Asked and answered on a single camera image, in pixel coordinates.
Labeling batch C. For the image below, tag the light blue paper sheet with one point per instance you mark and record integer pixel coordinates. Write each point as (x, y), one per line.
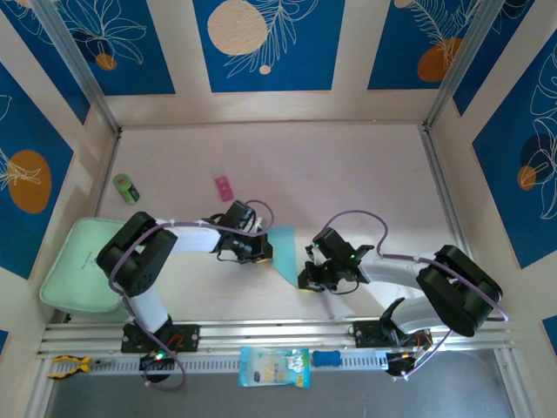
(285, 257)

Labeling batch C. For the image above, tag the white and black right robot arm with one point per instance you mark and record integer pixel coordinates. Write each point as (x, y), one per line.
(391, 278)

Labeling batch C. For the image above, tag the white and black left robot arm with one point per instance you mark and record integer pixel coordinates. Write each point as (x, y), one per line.
(196, 241)

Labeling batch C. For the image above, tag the pink plastic case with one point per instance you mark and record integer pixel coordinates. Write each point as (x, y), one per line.
(224, 189)

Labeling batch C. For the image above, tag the blue bone-shaped sponge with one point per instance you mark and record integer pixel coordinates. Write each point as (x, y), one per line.
(326, 358)

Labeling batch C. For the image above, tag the wet wipes packet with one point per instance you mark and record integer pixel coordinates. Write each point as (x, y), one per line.
(274, 368)

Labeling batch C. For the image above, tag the green bottle with black label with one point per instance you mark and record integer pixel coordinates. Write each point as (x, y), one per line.
(126, 189)

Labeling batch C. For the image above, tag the black controller board with LED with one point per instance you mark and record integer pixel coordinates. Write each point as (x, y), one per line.
(156, 359)

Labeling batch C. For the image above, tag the mint green container lid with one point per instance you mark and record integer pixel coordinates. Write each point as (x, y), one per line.
(74, 270)

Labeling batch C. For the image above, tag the aluminium front rail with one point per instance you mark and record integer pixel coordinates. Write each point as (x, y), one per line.
(270, 333)

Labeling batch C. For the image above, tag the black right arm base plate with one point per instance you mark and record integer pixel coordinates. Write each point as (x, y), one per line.
(365, 333)

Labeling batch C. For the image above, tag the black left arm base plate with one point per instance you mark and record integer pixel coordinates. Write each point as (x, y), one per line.
(187, 337)

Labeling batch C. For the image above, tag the aluminium side rail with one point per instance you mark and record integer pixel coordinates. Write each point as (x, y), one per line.
(439, 187)
(109, 165)

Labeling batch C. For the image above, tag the aluminium corner post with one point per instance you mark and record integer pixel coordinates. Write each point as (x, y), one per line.
(461, 65)
(74, 65)

